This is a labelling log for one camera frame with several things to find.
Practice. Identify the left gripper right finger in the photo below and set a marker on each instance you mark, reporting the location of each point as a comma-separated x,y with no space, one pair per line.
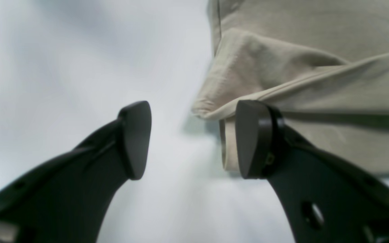
326,199

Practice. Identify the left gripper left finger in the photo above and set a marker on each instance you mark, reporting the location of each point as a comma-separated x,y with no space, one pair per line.
65,199

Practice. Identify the beige khaki T-shirt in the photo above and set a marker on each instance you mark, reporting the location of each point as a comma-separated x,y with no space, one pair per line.
323,63

